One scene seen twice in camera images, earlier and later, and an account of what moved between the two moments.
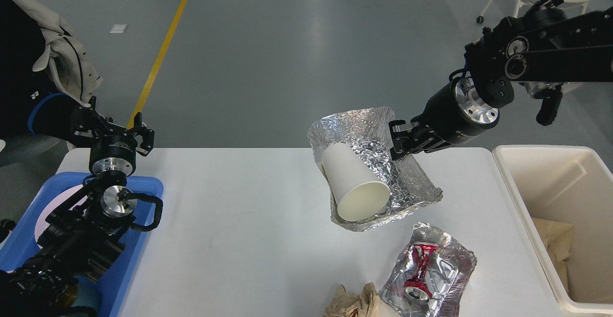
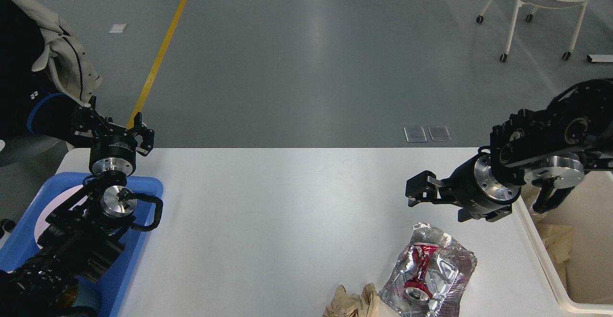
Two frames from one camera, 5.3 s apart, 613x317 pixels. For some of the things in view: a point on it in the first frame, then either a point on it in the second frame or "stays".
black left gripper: x=112 y=149 stays
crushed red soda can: x=417 y=290 stays
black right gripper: x=454 y=113 to x=472 y=186
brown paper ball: x=368 y=304 stays
